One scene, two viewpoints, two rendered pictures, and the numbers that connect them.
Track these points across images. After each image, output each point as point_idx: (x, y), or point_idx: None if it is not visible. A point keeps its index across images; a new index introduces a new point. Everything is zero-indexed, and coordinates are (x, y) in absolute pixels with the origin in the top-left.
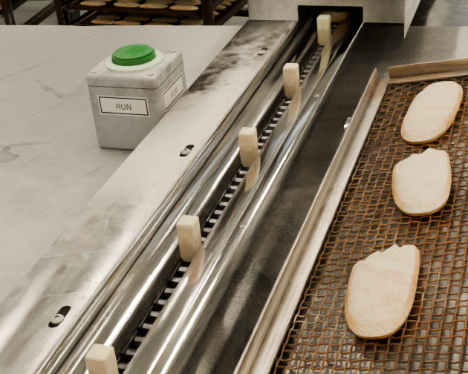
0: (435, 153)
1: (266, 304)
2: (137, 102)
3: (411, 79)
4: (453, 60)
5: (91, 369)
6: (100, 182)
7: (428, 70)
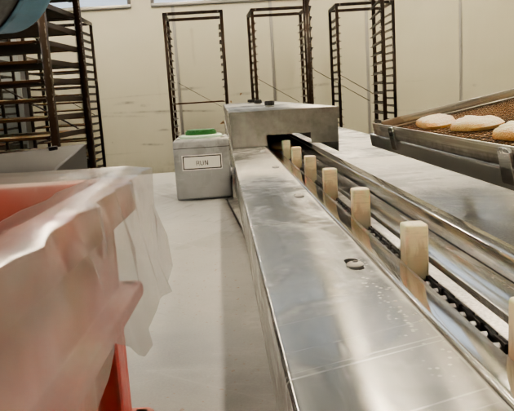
0: (471, 115)
1: (467, 139)
2: (214, 157)
3: (398, 125)
4: (421, 112)
5: (357, 201)
6: (201, 207)
7: (406, 120)
